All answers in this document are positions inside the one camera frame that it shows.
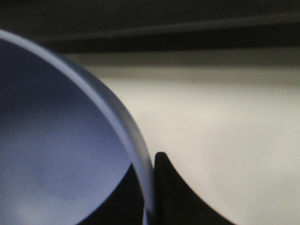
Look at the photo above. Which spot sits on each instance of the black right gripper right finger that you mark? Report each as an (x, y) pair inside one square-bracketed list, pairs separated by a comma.
[(176, 202)]

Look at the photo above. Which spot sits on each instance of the light blue plastic bowl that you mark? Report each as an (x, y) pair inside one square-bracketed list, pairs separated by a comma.
[(66, 140)]

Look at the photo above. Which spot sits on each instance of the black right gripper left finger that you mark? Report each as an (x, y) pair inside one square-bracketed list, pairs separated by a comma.
[(124, 206)]

